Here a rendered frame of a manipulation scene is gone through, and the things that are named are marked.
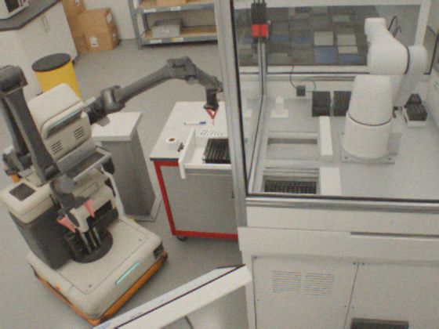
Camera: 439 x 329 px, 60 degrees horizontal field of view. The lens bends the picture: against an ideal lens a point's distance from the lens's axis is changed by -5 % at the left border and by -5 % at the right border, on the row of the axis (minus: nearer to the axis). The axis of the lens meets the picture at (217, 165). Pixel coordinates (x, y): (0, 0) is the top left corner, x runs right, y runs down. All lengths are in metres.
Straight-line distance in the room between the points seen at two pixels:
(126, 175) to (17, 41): 2.64
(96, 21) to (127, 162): 3.73
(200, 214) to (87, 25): 4.27
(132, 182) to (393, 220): 1.83
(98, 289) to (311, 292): 1.16
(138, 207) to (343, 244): 1.77
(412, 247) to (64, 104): 1.48
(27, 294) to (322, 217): 2.05
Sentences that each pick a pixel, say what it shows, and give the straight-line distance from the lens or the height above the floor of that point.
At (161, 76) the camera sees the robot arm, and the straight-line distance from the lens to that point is 1.66.
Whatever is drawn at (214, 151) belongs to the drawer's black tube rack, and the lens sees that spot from 1.97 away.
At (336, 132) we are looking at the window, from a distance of 1.24.
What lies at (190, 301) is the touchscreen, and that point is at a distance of 1.05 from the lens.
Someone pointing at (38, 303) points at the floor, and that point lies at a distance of 2.81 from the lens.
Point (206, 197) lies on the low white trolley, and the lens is 2.38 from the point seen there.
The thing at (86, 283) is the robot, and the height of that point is 0.28.
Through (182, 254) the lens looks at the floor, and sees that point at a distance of 2.70.
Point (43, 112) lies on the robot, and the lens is 1.70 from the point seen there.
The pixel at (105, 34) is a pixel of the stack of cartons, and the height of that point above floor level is 0.24.
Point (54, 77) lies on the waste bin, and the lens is 4.26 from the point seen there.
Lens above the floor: 2.06
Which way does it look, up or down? 38 degrees down
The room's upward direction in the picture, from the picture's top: 7 degrees counter-clockwise
